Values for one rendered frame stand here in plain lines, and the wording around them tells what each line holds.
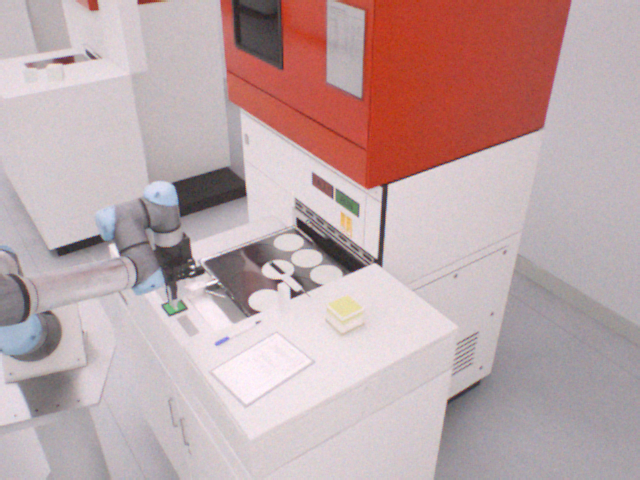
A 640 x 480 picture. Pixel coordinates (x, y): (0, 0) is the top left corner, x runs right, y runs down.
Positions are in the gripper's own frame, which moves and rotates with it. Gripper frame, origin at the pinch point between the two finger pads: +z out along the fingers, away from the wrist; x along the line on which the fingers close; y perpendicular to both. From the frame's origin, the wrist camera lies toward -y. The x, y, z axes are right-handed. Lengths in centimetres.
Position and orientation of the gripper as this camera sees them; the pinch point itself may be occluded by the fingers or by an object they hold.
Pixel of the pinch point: (171, 304)
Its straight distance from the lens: 169.5
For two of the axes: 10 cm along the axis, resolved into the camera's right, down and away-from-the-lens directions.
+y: 8.2, -3.2, 4.7
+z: 0.0, 8.3, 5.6
